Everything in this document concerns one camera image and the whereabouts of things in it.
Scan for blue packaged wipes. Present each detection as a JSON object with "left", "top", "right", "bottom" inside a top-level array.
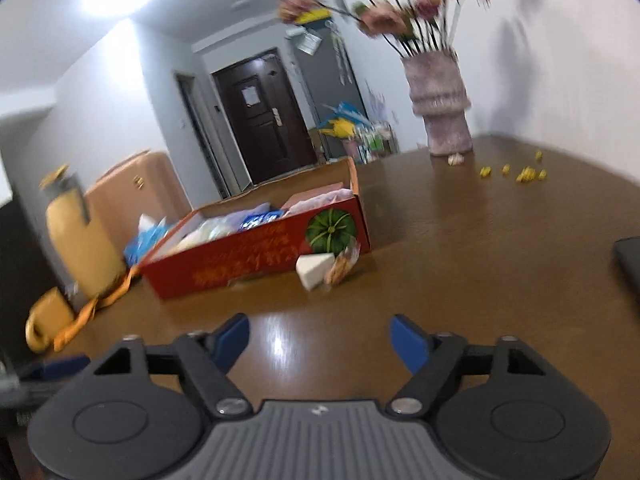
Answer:
[{"left": 239, "top": 209, "right": 284, "bottom": 231}]

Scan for green white ball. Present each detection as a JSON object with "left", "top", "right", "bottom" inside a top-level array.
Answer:
[{"left": 176, "top": 218, "right": 238, "bottom": 252}]

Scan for yellow mug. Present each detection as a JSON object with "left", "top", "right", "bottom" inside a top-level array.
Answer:
[{"left": 25, "top": 288, "right": 75, "bottom": 353}]

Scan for black paper bag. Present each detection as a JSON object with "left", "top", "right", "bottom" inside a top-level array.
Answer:
[{"left": 0, "top": 198, "right": 60, "bottom": 364}]

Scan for orange snack packet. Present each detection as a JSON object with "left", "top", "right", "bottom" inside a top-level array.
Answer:
[{"left": 324, "top": 240, "right": 360, "bottom": 287}]

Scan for yellow thermos jug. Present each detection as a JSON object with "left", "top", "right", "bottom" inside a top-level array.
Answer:
[{"left": 40, "top": 165, "right": 126, "bottom": 299}]

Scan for blue tissue pack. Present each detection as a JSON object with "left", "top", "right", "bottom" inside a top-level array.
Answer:
[{"left": 124, "top": 214, "right": 171, "bottom": 268}]

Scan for red cardboard box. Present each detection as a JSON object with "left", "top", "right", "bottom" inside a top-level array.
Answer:
[{"left": 139, "top": 157, "right": 371, "bottom": 300}]

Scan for pink ribbed suitcase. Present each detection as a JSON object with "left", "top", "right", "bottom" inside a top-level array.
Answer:
[{"left": 86, "top": 150, "right": 192, "bottom": 252}]

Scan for pink folded cloth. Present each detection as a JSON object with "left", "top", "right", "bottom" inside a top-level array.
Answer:
[{"left": 280, "top": 182, "right": 354, "bottom": 216}]

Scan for fallen pink petal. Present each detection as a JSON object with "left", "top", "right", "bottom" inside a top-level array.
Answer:
[{"left": 448, "top": 153, "right": 465, "bottom": 167}]

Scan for yellow petal crumbs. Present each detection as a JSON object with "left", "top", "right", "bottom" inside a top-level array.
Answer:
[{"left": 477, "top": 151, "right": 548, "bottom": 184}]

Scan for metal storage cart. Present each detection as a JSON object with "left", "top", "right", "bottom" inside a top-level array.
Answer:
[{"left": 343, "top": 122, "right": 398, "bottom": 165}]

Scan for dark brown entrance door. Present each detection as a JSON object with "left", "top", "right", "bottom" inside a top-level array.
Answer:
[{"left": 212, "top": 49, "right": 318, "bottom": 184}]

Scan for yellow blue bag pile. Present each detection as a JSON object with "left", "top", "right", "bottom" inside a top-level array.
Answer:
[{"left": 318, "top": 102, "right": 372, "bottom": 139}]

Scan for pink textured vase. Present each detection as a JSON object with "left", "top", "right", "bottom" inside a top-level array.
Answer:
[{"left": 402, "top": 51, "right": 473, "bottom": 157}]

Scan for grey refrigerator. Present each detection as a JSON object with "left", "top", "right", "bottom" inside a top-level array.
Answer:
[{"left": 286, "top": 18, "right": 367, "bottom": 162}]

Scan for dried pink roses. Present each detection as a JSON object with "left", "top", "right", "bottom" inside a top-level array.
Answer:
[{"left": 278, "top": 0, "right": 491, "bottom": 58}]

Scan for orange strap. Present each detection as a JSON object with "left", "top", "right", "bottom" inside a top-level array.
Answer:
[{"left": 52, "top": 264, "right": 142, "bottom": 354}]

